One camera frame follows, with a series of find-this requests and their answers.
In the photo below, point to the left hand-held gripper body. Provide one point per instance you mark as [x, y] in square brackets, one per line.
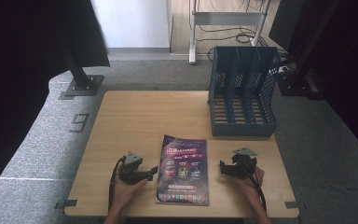
[132, 169]

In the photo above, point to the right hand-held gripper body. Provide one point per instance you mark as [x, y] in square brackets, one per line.
[245, 163]

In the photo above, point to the purple paperback book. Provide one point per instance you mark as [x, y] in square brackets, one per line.
[183, 171]

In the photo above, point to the blue plastic file rack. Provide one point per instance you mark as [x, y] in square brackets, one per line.
[242, 124]

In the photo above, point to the person's right hand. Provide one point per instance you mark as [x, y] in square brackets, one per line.
[250, 186]

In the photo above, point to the person's left hand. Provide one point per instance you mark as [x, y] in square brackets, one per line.
[122, 193]

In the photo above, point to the black metal stand with base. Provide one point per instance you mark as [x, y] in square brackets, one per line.
[298, 84]
[82, 84]

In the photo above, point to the white power strip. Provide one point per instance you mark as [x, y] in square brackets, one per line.
[283, 69]

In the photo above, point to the black curtain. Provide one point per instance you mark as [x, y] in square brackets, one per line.
[354, 77]
[18, 62]

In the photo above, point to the grey table corner bracket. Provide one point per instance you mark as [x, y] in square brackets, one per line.
[68, 203]
[292, 204]

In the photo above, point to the white metal stand frame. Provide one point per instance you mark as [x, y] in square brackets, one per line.
[223, 18]

